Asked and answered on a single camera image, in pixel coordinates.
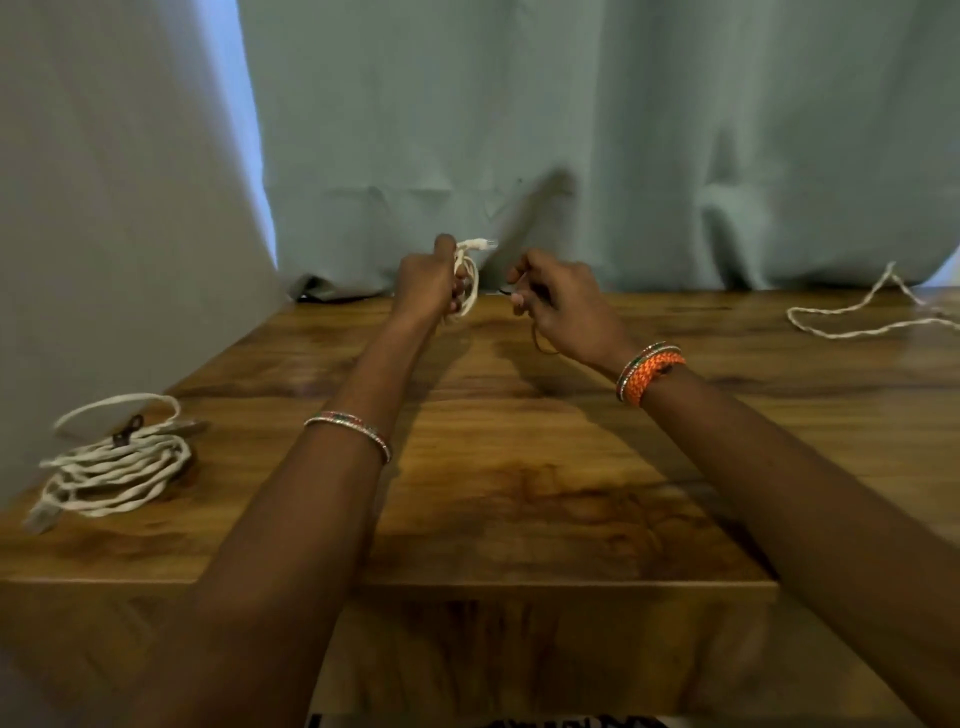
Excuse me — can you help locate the silver beaded bangle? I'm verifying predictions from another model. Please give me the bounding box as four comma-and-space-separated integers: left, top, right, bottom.
303, 410, 393, 465

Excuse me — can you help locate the person's right forearm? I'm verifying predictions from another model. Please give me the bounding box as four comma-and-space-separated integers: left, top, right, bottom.
641, 367, 960, 728

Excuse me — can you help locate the person's left hand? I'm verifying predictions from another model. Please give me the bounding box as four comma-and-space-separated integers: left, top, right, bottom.
389, 233, 470, 331

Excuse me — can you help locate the teal fabric curtain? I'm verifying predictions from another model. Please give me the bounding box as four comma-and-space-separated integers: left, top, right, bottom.
238, 0, 960, 301

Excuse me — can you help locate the plain white cable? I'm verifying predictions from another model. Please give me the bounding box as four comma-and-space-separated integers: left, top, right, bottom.
442, 238, 499, 324

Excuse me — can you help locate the person's left forearm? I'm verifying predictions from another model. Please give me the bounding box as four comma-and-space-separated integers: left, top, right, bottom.
123, 314, 444, 728

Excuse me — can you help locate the orange braided bracelet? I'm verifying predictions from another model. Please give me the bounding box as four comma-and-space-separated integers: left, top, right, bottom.
622, 352, 688, 409
614, 342, 682, 403

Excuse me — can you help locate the long black twist tie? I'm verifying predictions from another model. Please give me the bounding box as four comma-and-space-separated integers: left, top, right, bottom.
498, 281, 560, 356

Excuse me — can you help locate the wooden desk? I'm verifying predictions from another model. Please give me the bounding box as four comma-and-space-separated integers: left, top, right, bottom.
0, 287, 960, 721

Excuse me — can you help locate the person's right hand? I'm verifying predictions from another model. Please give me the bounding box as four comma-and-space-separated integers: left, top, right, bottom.
506, 249, 646, 376

